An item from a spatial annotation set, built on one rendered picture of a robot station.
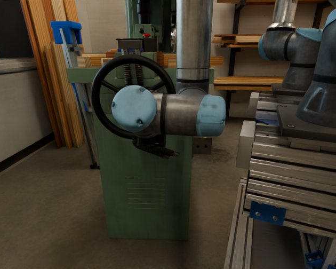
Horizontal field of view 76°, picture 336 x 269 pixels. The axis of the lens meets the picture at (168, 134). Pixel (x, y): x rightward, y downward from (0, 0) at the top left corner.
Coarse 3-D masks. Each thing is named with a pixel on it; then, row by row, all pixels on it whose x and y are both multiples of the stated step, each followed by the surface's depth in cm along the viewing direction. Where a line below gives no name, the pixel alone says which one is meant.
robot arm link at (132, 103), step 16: (128, 96) 35; (144, 96) 35; (160, 96) 38; (112, 112) 36; (128, 112) 35; (144, 112) 35; (160, 112) 36; (128, 128) 36; (144, 128) 36; (160, 128) 37
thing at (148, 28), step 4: (136, 24) 92; (140, 24) 91; (144, 24) 91; (148, 24) 91; (136, 28) 92; (144, 28) 92; (148, 28) 92; (152, 28) 93; (136, 32) 92; (144, 32) 92; (148, 32) 92; (152, 32) 95; (136, 36) 93; (140, 36) 93; (152, 36) 94
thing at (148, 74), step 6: (120, 54) 76; (144, 54) 76; (150, 54) 76; (156, 54) 85; (156, 60) 85; (120, 66) 77; (132, 66) 77; (144, 66) 77; (120, 72) 78; (132, 72) 78; (144, 72) 78; (150, 72) 78; (132, 78) 79; (144, 78) 79; (150, 78) 79
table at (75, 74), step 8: (72, 72) 88; (80, 72) 88; (88, 72) 88; (96, 72) 88; (112, 72) 88; (168, 72) 87; (176, 72) 87; (72, 80) 89; (80, 80) 89; (88, 80) 89; (112, 80) 79; (120, 80) 79; (136, 80) 79; (144, 80) 79; (152, 80) 79; (160, 80) 80; (176, 80) 88
